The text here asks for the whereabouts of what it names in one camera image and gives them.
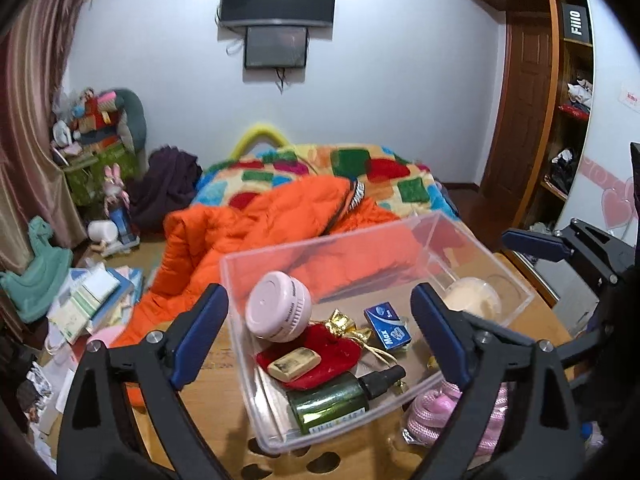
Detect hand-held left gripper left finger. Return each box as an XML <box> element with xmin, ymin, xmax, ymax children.
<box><xmin>54</xmin><ymin>282</ymin><xmax>231</xmax><ymax>480</ymax></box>

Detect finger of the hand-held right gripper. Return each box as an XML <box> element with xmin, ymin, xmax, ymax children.
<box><xmin>501</xmin><ymin>217</ymin><xmax>640</xmax><ymax>286</ymax></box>
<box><xmin>552</xmin><ymin>330</ymin><xmax>603</xmax><ymax>368</ymax></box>

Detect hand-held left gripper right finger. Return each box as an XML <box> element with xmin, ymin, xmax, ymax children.
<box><xmin>410</xmin><ymin>282</ymin><xmax>587</xmax><ymax>480</ymax></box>

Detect cream round jar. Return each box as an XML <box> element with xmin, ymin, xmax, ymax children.
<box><xmin>442</xmin><ymin>276</ymin><xmax>502</xmax><ymax>321</ymax></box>

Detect small blue box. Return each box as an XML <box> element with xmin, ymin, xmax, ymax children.
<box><xmin>363</xmin><ymin>302</ymin><xmax>413</xmax><ymax>350</ymax></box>

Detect clear plastic storage box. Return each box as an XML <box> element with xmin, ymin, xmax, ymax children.
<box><xmin>218</xmin><ymin>210</ymin><xmax>537</xmax><ymax>455</ymax></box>

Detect pink round jar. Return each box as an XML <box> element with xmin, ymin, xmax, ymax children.
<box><xmin>245</xmin><ymin>271</ymin><xmax>313</xmax><ymax>343</ymax></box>

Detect beige rectangular bar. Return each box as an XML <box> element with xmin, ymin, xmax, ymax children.
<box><xmin>266</xmin><ymin>346</ymin><xmax>322</xmax><ymax>380</ymax></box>

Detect red velvet pouch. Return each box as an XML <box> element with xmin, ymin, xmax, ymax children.
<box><xmin>256</xmin><ymin>324</ymin><xmax>361</xmax><ymax>391</ymax></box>

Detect green spray bottle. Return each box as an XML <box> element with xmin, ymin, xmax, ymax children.
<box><xmin>286</xmin><ymin>364</ymin><xmax>407</xmax><ymax>436</ymax></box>

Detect pink folder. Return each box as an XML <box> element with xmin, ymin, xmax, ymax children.
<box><xmin>86</xmin><ymin>327</ymin><xmax>132</xmax><ymax>348</ymax></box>

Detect orange puffer jacket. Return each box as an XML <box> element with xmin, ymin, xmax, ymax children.
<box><xmin>107</xmin><ymin>176</ymin><xmax>441</xmax><ymax>406</ymax></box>

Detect pile of books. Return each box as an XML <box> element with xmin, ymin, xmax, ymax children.
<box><xmin>47</xmin><ymin>265</ymin><xmax>146</xmax><ymax>346</ymax></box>

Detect wooden shelf unit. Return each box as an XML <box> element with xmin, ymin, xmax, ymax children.
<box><xmin>515</xmin><ymin>0</ymin><xmax>598</xmax><ymax>241</ymax></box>

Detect wooden door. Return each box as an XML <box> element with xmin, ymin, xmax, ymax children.
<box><xmin>479</xmin><ymin>15</ymin><xmax>556</xmax><ymax>231</ymax></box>

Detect white jar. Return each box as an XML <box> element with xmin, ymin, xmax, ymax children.
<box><xmin>88</xmin><ymin>220</ymin><xmax>120</xmax><ymax>245</ymax></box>

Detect dark purple cloth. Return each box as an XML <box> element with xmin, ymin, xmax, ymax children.
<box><xmin>127</xmin><ymin>146</ymin><xmax>203</xmax><ymax>233</ymax></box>

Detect pink bunny doll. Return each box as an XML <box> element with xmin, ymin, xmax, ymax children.
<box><xmin>102</xmin><ymin>162</ymin><xmax>132</xmax><ymax>233</ymax></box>

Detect pile of loose papers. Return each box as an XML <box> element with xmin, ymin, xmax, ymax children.
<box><xmin>15</xmin><ymin>345</ymin><xmax>86</xmax><ymax>441</ymax></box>

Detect teal plush dinosaur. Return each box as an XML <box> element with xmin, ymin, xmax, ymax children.
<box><xmin>0</xmin><ymin>216</ymin><xmax>73</xmax><ymax>323</ymax></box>

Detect green storage box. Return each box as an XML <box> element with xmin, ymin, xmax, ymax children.
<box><xmin>62</xmin><ymin>140</ymin><xmax>136</xmax><ymax>206</ymax></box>

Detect colourful patchwork blanket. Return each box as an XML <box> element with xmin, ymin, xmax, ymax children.
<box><xmin>192</xmin><ymin>142</ymin><xmax>458</xmax><ymax>221</ymax></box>

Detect white panel with pink hearts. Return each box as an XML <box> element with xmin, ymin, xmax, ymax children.
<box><xmin>540</xmin><ymin>0</ymin><xmax>640</xmax><ymax>311</ymax></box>

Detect yellow curved cushion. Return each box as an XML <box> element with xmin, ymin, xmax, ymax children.
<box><xmin>229</xmin><ymin>121</ymin><xmax>296</xmax><ymax>161</ymax></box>

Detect grey cushion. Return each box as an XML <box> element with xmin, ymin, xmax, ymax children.
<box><xmin>117</xmin><ymin>89</ymin><xmax>148</xmax><ymax>153</ymax></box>

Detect black box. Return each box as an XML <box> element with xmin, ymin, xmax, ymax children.
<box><xmin>560</xmin><ymin>2</ymin><xmax>593</xmax><ymax>46</ymax></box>

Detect pile of plush toys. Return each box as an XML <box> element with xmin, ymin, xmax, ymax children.
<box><xmin>52</xmin><ymin>87</ymin><xmax>126</xmax><ymax>153</ymax></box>

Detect pink striped curtain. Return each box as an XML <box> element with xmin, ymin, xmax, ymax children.
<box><xmin>0</xmin><ymin>0</ymin><xmax>101</xmax><ymax>271</ymax></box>

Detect pink coiled rope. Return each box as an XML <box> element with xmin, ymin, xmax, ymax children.
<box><xmin>402</xmin><ymin>380</ymin><xmax>511</xmax><ymax>458</ymax></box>

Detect small wall monitor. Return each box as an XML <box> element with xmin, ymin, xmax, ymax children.
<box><xmin>243</xmin><ymin>25</ymin><xmax>308</xmax><ymax>71</ymax></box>

